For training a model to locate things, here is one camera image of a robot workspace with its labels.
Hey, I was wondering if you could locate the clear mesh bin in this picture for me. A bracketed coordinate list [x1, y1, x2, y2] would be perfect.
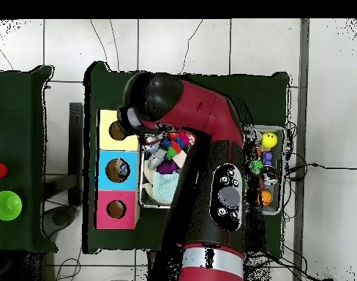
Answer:
[139, 124, 287, 216]

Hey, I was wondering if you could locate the yellow smiley ball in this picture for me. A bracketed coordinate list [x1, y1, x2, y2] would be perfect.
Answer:
[261, 132, 279, 150]

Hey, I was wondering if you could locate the green spiky ball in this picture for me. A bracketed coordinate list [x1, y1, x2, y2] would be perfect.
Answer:
[249, 160, 264, 176]

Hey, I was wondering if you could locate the wooden box with three holes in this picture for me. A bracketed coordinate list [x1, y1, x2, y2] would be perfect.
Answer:
[95, 108, 144, 231]

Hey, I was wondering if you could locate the mint green cloth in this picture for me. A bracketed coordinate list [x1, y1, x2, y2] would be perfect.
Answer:
[150, 171, 181, 206]

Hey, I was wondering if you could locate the black cable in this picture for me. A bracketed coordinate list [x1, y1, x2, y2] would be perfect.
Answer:
[286, 160, 357, 176]

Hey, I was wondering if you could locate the small wooden block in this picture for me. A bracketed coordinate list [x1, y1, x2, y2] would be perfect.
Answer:
[172, 151, 188, 168]

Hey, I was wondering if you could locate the small orange basketball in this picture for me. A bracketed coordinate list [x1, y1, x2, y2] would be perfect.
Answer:
[259, 190, 274, 207]

